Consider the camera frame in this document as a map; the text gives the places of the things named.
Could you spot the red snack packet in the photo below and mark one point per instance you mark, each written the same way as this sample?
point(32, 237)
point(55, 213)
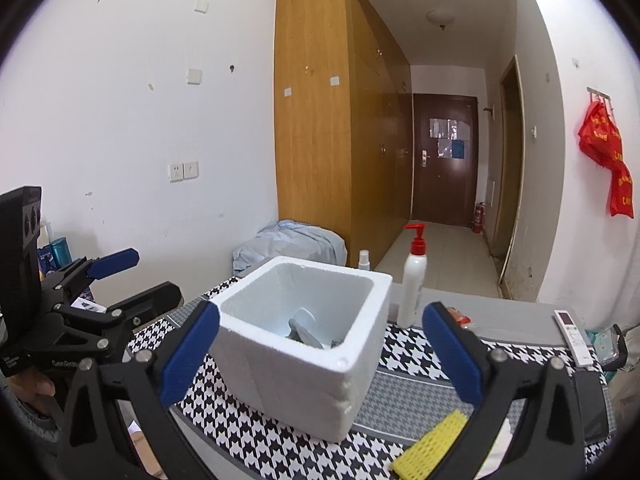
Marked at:
point(460, 316)

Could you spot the houndstooth blanket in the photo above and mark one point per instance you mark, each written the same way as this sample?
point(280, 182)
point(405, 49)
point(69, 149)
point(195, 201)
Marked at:
point(415, 360)

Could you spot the red fire extinguisher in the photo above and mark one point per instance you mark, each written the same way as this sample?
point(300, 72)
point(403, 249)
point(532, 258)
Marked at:
point(478, 217)

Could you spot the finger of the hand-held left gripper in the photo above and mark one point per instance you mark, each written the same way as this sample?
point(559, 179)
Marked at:
point(115, 262)
point(150, 300)

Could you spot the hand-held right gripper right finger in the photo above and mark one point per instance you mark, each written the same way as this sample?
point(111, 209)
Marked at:
point(450, 350)

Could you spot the blue packet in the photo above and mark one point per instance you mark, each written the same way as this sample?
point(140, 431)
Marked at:
point(46, 262)

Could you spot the wooden wardrobe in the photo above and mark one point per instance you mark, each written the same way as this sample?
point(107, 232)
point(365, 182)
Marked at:
point(325, 160)

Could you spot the round ceiling lamp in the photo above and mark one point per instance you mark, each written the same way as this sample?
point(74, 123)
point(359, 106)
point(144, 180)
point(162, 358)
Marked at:
point(440, 16)

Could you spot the small clear spray bottle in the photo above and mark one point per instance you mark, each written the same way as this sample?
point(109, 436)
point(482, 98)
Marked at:
point(364, 260)

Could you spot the white red-pump lotion bottle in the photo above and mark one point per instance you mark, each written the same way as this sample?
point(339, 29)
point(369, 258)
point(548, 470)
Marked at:
point(414, 285)

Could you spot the papers on door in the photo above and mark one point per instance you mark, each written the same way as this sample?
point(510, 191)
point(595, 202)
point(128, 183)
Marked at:
point(447, 130)

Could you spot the black smartphone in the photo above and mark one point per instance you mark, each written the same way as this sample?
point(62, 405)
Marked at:
point(592, 405)

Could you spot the yellow foam net sleeve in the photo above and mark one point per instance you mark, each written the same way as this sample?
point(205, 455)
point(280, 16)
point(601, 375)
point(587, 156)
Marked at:
point(430, 447)

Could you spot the dark brown door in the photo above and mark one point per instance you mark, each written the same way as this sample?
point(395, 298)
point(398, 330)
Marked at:
point(445, 190)

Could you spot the white foam box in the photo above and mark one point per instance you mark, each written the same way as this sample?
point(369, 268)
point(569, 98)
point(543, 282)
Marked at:
point(300, 375)

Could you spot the light blue cloth bundle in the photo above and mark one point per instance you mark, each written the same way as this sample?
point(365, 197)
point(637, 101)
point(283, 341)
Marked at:
point(290, 245)

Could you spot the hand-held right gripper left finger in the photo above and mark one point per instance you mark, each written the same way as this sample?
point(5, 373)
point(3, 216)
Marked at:
point(192, 350)

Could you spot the small white wall plate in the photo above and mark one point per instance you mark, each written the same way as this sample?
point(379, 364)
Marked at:
point(201, 6)

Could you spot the white remote control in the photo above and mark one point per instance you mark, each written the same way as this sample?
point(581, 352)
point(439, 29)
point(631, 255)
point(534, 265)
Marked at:
point(575, 337)

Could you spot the person's left hand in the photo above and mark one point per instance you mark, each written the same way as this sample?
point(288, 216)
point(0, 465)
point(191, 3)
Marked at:
point(32, 385)

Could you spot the metal wall hook rack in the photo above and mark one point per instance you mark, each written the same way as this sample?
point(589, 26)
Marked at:
point(600, 93)

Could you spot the person's left forearm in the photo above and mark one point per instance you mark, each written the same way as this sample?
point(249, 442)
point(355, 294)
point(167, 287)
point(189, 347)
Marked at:
point(30, 430)

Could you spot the teal bottle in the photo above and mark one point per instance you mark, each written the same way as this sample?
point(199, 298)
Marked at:
point(60, 252)

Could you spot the wooden side door frame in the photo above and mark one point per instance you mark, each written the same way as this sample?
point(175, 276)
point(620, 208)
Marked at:
point(510, 160)

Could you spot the red printed bag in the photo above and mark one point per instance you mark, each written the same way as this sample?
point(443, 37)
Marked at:
point(605, 145)

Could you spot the white wall switch plate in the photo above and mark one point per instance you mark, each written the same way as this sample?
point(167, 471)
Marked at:
point(194, 75)

